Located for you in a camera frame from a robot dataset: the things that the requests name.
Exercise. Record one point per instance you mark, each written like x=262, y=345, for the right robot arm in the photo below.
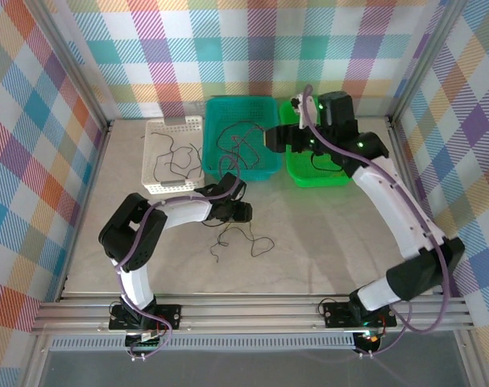
x=389, y=201

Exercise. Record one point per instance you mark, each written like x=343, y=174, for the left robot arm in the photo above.
x=135, y=290

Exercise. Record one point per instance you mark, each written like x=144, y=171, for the teal plastic basket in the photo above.
x=264, y=171

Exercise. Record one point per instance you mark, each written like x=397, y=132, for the green plastic basket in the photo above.
x=308, y=179

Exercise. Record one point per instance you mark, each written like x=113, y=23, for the white plastic basket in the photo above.
x=151, y=121

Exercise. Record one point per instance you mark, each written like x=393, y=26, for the aluminium side rail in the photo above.
x=403, y=161
x=86, y=209

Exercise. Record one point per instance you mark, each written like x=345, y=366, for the aluminium frame post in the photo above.
x=75, y=60
x=423, y=60

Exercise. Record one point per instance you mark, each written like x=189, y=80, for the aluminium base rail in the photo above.
x=248, y=312

